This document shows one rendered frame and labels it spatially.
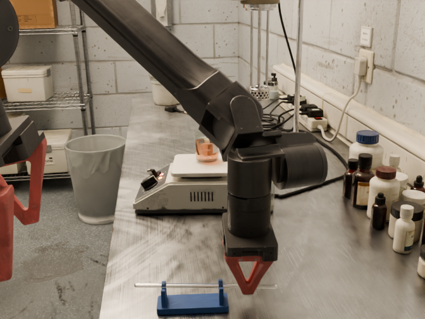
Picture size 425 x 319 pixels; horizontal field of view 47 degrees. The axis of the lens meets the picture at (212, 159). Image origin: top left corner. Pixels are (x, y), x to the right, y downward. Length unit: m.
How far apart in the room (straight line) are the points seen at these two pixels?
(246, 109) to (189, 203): 0.39
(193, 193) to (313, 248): 0.26
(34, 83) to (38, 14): 0.41
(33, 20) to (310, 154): 2.54
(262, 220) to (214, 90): 0.18
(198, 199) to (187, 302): 0.30
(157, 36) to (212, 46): 2.69
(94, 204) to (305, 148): 2.08
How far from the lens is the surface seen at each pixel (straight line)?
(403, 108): 1.25
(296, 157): 0.62
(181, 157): 1.04
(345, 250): 0.87
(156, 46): 0.67
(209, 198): 0.96
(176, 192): 0.96
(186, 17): 3.33
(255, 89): 1.32
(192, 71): 0.65
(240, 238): 0.63
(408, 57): 1.23
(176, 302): 0.71
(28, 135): 0.43
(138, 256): 0.85
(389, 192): 0.96
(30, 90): 3.14
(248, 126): 0.61
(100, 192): 2.60
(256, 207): 0.61
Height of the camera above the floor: 1.17
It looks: 19 degrees down
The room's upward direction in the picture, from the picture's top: 1 degrees counter-clockwise
